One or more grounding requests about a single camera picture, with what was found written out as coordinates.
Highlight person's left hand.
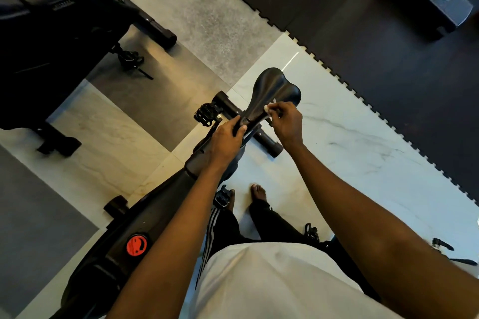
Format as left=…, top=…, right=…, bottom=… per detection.
left=204, top=115, right=248, bottom=175

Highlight black interlocking foam mat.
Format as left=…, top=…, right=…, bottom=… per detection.
left=196, top=0, right=479, bottom=204

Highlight person's right forearm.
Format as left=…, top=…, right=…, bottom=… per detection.
left=288, top=143, right=479, bottom=319

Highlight person's bare foot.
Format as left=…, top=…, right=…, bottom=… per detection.
left=250, top=184, right=269, bottom=204
left=217, top=188, right=237, bottom=211

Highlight person's left forearm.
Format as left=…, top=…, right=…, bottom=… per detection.
left=106, top=161, right=226, bottom=319

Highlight black striped trousers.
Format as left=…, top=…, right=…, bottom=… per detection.
left=196, top=199, right=379, bottom=301

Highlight person's right hand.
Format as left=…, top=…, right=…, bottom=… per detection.
left=267, top=100, right=306, bottom=155

